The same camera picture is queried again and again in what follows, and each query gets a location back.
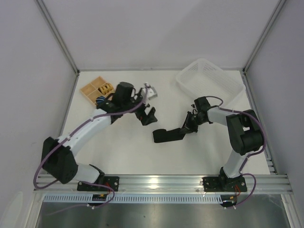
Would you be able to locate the aluminium mounting rail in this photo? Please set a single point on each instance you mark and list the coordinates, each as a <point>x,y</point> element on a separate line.
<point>192,184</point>

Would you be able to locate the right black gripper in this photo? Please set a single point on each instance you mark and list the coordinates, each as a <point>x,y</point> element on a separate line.
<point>190,123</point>

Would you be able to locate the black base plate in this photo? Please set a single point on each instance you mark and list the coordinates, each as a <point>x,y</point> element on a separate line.
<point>212,184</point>
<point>100,183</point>

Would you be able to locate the white plastic basket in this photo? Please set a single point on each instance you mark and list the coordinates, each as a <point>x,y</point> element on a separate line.
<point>203,78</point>

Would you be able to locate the blue striped rolled tie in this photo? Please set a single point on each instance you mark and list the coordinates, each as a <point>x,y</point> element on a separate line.
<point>100,100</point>

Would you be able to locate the black necktie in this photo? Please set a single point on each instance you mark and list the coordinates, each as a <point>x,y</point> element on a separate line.
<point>163,136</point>

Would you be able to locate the white slotted cable duct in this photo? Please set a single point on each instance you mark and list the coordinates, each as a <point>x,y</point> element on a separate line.
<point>139,198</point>

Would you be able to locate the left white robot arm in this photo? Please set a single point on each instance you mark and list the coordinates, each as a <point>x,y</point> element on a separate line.
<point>58,155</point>

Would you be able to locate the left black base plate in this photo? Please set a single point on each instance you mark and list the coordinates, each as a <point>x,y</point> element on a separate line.
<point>100,183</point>

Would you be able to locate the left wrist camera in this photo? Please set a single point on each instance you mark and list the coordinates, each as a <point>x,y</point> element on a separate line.
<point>149,92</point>

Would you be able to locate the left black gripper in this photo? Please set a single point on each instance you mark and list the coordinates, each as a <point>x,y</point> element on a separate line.
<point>142,114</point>

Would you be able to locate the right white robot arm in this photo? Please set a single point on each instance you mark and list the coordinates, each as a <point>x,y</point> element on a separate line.
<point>246,135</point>

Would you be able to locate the yellow patterned rolled tie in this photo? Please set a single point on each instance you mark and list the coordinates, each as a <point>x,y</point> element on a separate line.
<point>106,88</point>

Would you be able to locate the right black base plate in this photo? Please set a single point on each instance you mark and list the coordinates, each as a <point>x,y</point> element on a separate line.
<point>212,184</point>

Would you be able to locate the wooden compartment box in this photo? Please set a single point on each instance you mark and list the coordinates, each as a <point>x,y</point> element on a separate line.
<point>90,91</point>

